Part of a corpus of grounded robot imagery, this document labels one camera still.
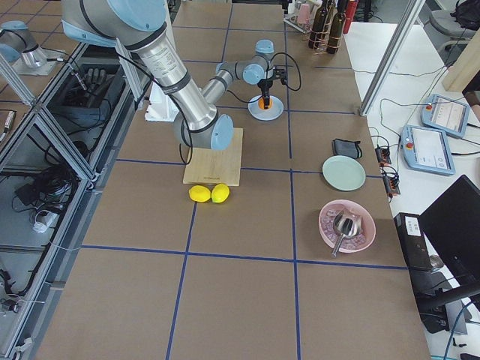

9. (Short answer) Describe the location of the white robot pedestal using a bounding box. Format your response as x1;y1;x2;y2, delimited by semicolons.
145;83;179;122

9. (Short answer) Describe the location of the near teach pendant tablet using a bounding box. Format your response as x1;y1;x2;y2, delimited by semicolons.
400;124;455;176

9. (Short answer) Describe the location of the orange mandarin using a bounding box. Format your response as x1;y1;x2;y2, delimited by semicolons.
257;97;273;110

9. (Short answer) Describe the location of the yellow lemon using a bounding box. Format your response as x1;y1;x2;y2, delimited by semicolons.
211;183;230;203
188;185;211;203

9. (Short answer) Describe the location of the aluminium frame post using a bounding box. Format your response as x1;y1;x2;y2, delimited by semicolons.
359;0;425;116

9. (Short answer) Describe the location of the dark grey folded cloth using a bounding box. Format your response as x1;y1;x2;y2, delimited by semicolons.
331;138;363;159

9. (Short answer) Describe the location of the dark wine bottle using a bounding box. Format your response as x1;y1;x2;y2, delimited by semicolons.
308;0;331;49
326;0;348;54

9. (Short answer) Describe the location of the light green plate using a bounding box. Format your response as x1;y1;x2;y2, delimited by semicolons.
322;155;366;191

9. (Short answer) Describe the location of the light blue plate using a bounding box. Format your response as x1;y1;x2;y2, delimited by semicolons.
248;95;284;122

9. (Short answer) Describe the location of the black computer monitor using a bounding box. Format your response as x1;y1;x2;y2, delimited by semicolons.
394;175;479;333

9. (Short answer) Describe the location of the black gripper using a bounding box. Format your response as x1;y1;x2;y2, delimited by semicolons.
257;67;288;110

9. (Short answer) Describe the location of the dark wine bottle back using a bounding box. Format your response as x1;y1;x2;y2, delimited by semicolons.
308;0;331;49

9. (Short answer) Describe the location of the bamboo cutting board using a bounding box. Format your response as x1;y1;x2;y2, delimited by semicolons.
183;127;244;187

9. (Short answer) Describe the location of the yellow lemon left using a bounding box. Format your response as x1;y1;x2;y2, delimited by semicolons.
188;185;211;203

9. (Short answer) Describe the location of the red cylinder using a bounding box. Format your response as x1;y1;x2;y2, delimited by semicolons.
343;0;359;35

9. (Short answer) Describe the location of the pink bowl with ice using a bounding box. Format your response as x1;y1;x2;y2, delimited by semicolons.
318;199;376;254

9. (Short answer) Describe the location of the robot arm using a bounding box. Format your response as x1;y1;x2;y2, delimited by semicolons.
61;0;286;150
1;20;56;76

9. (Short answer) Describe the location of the far teach pendant tablet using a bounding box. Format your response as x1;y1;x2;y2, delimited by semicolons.
421;94;470;139

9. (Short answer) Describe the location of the copper wire bottle rack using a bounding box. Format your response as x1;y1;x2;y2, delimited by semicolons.
311;22;344;55

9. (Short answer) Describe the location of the dark wine bottle middle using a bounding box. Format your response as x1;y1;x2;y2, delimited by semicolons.
326;0;348;54

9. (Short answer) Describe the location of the teach pendant tablet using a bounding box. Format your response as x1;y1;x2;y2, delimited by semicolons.
421;94;470;139
400;124;455;176

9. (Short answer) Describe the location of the metal scoop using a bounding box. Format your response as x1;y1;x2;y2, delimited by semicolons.
331;209;362;257

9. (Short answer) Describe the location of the pink cup top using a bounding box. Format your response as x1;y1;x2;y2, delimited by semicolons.
297;3;311;25

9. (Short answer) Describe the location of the yellow lemon right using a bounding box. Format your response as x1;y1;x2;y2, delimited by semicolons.
211;183;230;203

